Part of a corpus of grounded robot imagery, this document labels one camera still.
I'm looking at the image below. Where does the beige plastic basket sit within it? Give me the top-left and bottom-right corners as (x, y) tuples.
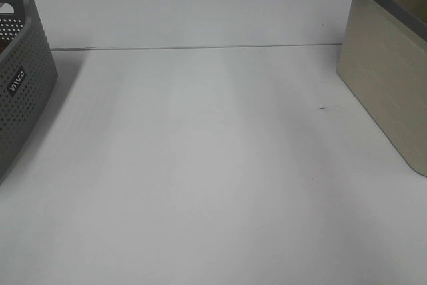
(337, 0), (426, 175)

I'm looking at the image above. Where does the grey perforated basket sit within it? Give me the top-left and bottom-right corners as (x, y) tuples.
(1, 0), (58, 174)

